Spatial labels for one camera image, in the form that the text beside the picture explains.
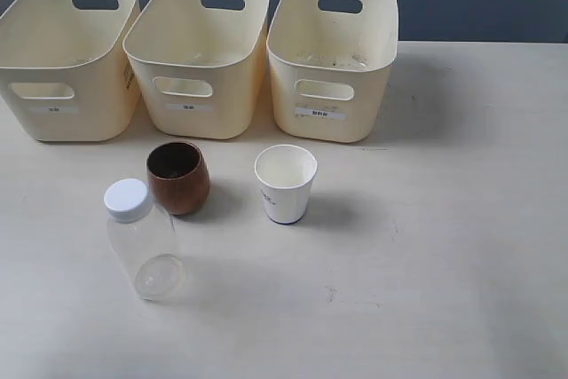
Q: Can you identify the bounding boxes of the white paper cup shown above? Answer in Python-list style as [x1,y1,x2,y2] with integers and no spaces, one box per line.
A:
[254,144,318,225]

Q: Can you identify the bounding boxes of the brown wooden cup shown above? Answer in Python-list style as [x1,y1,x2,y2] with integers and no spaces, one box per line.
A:
[146,141,211,216]

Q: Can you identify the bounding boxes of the clear plastic bottle white cap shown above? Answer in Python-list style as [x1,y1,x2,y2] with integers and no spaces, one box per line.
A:
[103,178,185,301]

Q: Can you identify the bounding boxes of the right cream plastic bin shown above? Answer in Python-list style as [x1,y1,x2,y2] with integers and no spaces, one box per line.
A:
[266,0,398,143]

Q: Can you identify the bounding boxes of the cream plastic bin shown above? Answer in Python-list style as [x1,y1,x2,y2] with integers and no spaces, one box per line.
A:
[266,0,398,143]
[1,0,140,142]
[122,0,270,139]

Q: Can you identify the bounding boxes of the middle cream plastic bin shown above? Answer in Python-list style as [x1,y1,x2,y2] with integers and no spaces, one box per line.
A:
[122,0,270,139]

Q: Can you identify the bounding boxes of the left cream plastic bin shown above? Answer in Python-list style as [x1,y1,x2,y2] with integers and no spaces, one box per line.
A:
[1,0,140,142]

